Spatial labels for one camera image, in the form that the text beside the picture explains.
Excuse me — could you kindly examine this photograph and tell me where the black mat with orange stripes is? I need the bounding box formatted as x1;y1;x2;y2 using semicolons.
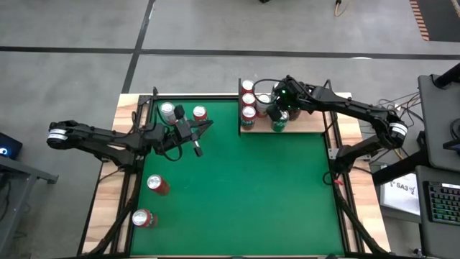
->
408;0;460;42

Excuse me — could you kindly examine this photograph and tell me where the black monitor pole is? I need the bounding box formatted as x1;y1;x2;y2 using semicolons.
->
433;63;460;89

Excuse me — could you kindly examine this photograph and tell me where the yellow cable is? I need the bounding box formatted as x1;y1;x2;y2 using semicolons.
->
333;0;351;18

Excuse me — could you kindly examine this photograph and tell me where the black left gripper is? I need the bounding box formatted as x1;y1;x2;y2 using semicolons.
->
165;104;214;158

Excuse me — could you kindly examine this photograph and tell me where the grey side table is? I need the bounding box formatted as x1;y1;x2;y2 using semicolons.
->
0;154;60;255

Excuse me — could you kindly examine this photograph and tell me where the tangled cable bundle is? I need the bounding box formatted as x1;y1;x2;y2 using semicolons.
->
354;91;423;161

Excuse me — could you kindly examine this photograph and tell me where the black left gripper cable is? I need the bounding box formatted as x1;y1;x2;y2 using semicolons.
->
157;143;183;163

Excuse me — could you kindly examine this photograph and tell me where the backlit black keyboard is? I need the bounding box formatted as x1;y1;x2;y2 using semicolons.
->
423;181;460;227

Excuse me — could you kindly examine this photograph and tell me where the silver and red can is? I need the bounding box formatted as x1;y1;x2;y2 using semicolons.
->
160;101;179;126

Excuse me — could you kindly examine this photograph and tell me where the green table mat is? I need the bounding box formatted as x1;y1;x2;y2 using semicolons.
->
129;99;345;256

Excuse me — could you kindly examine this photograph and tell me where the black support beam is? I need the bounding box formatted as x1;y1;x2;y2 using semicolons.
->
372;149;431;186

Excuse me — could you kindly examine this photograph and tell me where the grey keyboard desk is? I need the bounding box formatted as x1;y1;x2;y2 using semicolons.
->
415;165;460;259

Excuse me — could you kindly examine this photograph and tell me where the white SA3 sign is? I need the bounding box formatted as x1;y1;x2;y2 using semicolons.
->
379;171;422;217

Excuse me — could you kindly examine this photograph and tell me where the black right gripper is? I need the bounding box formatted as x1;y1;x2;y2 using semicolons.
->
267;75;313;122

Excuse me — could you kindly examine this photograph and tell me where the black desk accessory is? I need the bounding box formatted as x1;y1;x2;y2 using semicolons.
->
442;117;460;151

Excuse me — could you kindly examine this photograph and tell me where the black metal rig frame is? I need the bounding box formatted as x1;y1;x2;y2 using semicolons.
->
77;86;392;259

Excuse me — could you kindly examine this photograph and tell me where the white raspberry seltzer can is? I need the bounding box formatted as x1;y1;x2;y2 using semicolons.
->
255;93;272;119

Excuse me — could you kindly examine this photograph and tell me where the black device with blue light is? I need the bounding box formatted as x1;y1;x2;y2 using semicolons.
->
0;132;24;162

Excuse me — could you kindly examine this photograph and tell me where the wooden shelf with black frame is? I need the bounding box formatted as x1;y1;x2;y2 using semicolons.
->
236;78;341;136

